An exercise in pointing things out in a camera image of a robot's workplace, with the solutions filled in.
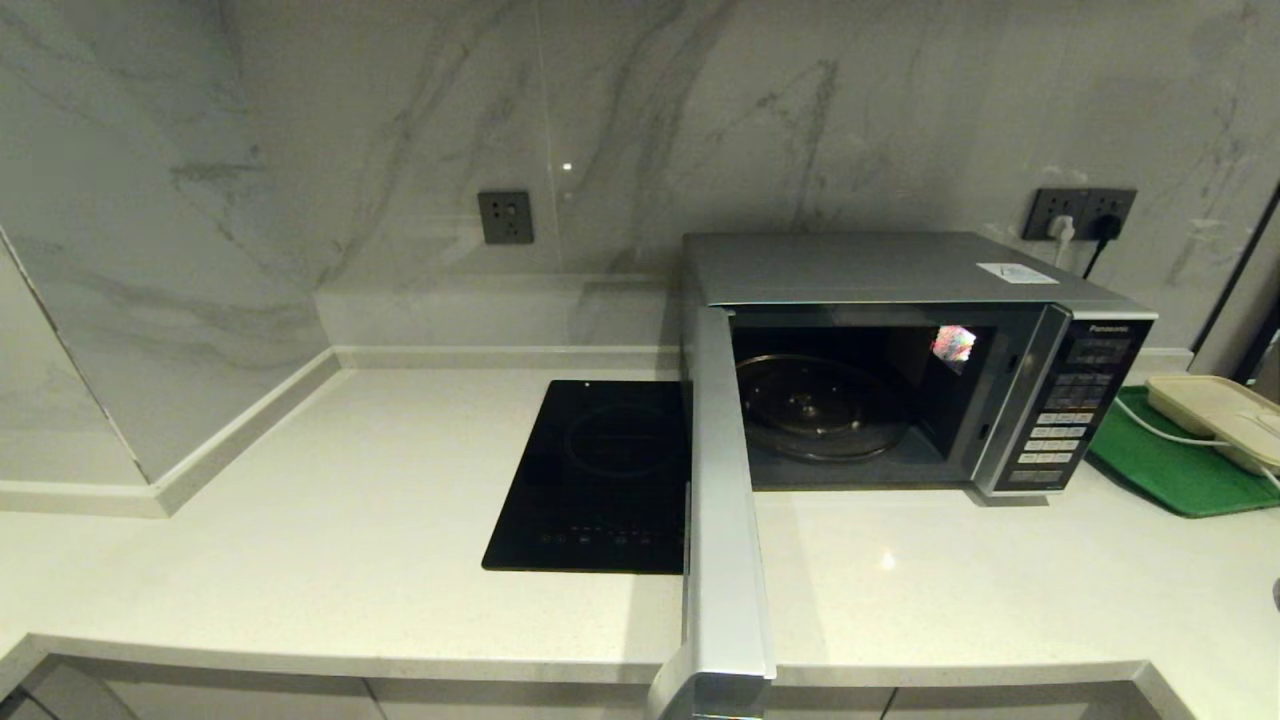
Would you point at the grey cabinet door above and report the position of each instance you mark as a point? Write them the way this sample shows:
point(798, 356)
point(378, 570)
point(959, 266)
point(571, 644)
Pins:
point(1000, 705)

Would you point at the beige lidded box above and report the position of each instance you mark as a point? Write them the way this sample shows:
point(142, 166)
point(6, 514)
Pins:
point(1210, 410)

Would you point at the green plastic tray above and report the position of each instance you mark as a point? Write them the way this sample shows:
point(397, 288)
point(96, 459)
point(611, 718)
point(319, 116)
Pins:
point(1170, 470)

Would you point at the grey single wall socket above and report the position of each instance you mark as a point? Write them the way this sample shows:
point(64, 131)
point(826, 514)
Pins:
point(505, 217)

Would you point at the grey corner cabinet panel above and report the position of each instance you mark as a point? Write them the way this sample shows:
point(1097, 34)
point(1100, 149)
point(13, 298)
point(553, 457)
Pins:
point(70, 700)

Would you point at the grey double wall socket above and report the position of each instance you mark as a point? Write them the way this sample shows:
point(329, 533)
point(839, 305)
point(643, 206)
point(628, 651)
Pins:
point(1040, 204)

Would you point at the white power plug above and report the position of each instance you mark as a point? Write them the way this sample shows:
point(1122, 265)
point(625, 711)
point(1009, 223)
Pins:
point(1061, 231)

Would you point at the white label sticker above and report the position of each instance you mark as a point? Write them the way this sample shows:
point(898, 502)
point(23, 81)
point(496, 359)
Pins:
point(1018, 274)

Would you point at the microwave door with dark glass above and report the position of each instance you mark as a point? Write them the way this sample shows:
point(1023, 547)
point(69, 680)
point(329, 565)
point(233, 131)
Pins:
point(725, 560)

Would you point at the silver Panasonic microwave oven body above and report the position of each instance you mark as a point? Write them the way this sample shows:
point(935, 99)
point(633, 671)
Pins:
point(850, 268)

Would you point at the black induction cooktop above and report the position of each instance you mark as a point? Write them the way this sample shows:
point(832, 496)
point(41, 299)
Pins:
point(600, 480)

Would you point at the dark door frame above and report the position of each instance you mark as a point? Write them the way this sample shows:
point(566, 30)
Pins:
point(1250, 350)

